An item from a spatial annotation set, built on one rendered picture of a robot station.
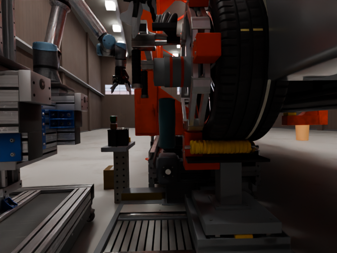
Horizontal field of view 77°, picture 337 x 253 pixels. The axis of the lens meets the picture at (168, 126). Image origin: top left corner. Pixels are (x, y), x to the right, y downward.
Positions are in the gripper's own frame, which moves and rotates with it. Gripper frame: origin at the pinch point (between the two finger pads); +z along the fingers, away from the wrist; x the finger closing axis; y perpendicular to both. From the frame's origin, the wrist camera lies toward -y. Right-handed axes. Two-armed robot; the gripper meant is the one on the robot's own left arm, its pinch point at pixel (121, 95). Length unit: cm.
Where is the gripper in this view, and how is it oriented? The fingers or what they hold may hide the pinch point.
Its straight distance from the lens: 158.6
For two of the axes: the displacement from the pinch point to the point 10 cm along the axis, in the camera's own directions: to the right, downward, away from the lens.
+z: -0.8, 9.5, 2.9
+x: 9.7, 1.4, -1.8
